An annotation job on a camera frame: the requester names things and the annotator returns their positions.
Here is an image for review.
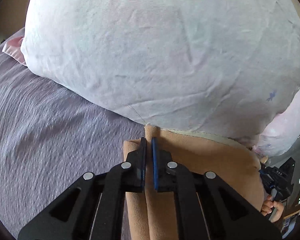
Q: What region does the left floral pink pillow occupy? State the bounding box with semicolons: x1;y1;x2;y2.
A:
3;0;300;138

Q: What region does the tan long-sleeve shirt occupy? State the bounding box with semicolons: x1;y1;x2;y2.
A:
126;125;264;239

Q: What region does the person's right hand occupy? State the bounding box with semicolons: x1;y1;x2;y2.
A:
261;195;285;223

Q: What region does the floral pink pillow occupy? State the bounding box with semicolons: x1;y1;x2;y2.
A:
3;0;300;138
253;89;300;157

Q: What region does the right floral pink pillow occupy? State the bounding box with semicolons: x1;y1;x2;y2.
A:
253;89;300;157

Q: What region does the lavender bed sheet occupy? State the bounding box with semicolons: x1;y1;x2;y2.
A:
0;46;144;237

